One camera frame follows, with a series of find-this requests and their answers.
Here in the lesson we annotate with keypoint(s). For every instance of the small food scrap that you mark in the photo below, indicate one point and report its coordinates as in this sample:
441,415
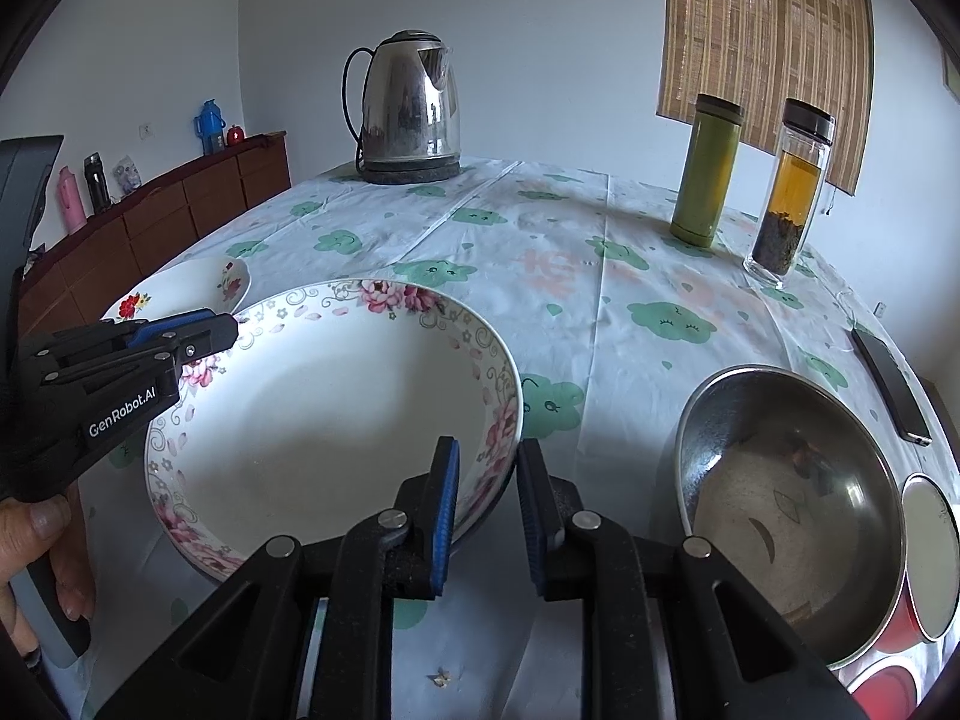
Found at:
439,679

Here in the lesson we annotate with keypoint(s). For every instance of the black kettle base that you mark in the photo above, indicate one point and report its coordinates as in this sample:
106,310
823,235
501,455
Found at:
409,173

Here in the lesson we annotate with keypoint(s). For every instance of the white enamel bowl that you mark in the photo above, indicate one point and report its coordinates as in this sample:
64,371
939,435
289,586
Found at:
930,562

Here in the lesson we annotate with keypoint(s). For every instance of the bamboo window blind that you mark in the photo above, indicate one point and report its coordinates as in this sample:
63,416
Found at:
765,37

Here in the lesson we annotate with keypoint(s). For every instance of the stainless steel bowl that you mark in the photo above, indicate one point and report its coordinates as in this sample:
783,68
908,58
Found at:
787,510

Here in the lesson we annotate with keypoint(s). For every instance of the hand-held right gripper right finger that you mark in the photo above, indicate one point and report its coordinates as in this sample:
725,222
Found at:
529,510

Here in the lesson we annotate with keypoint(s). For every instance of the person's left hand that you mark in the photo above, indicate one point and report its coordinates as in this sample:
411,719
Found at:
26,547

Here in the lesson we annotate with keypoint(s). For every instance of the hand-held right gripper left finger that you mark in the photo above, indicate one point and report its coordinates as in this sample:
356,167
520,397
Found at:
446,510

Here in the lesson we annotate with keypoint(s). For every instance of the glass tea bottle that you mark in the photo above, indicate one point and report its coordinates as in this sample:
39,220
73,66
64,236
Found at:
787,195

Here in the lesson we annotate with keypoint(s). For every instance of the brown wooden cabinet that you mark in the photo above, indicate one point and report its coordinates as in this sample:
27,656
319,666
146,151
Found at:
150,217

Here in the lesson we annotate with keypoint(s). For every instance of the stainless steel electric kettle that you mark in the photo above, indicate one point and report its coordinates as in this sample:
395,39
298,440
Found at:
409,105

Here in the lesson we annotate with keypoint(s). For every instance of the small floral plate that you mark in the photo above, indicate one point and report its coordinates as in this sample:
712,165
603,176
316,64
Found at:
187,285

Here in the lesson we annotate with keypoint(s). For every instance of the black thermos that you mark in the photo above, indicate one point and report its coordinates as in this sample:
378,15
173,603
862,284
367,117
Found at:
97,184

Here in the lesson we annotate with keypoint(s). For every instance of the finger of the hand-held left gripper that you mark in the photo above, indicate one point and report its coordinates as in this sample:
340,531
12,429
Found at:
180,324
214,337

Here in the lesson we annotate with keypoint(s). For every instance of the pink thermos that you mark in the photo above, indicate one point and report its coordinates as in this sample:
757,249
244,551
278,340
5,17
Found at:
72,202

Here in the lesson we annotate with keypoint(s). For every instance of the large floral deep plate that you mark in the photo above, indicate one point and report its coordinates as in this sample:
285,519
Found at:
315,420

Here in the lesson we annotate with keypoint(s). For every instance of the beige wall panel box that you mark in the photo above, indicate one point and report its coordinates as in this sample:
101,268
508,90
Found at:
951,71

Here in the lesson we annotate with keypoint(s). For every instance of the green thermos flask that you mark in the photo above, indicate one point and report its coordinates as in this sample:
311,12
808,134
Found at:
701,172

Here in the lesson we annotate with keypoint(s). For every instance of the black smartphone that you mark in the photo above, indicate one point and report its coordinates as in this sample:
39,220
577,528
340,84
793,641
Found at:
892,386

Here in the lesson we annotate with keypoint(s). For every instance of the small red container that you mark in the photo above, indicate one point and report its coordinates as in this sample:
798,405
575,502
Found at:
236,136

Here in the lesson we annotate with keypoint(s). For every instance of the blue water bottle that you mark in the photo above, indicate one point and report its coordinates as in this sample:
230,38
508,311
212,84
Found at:
210,127

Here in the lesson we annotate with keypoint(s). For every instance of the clear glass jar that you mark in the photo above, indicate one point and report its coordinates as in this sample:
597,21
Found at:
127,175

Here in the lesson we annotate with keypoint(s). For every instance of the red plastic bowl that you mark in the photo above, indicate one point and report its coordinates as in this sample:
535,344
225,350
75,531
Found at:
885,690
904,626

